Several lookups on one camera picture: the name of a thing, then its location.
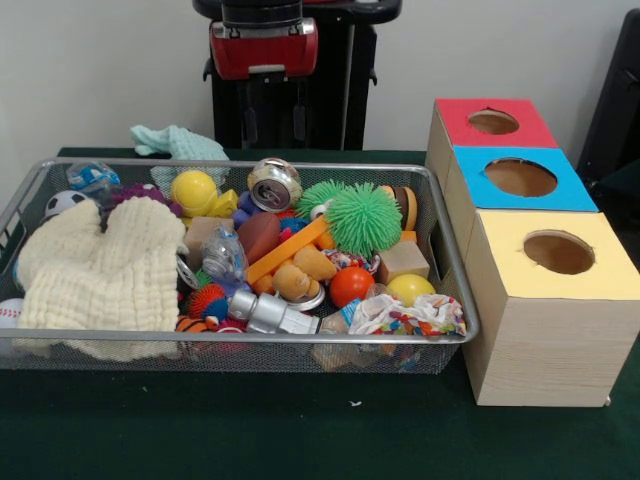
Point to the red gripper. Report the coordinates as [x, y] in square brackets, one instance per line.
[262, 50]

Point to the black chair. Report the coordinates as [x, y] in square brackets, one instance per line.
[617, 100]

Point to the yellow tennis ball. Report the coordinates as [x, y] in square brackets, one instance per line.
[192, 192]

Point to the tan plush animal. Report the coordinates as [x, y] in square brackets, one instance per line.
[295, 280]

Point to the orange ball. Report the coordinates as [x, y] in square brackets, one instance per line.
[350, 286]

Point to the crushed silver can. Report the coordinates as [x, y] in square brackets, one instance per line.
[274, 185]

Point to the cream muslin cloth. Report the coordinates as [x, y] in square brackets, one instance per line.
[100, 270]

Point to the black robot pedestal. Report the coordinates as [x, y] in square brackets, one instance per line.
[350, 90]

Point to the silver mesh bin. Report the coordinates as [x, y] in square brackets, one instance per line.
[250, 352]

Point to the orange plastic brick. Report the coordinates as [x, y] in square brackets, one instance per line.
[295, 245]

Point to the large green spiky ball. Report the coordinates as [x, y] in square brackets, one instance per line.
[362, 220]

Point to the mint green muslin cloth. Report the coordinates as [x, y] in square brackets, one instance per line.
[185, 142]

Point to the silver plastic toy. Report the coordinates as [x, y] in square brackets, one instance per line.
[275, 312]

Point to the small green spiky ball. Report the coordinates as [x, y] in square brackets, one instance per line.
[315, 197]

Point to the smooth yellow ball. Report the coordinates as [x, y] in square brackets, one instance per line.
[410, 290]

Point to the dark green table cloth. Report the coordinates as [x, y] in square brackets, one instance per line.
[300, 425]

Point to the wooden box with three holes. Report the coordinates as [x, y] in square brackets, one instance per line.
[550, 345]

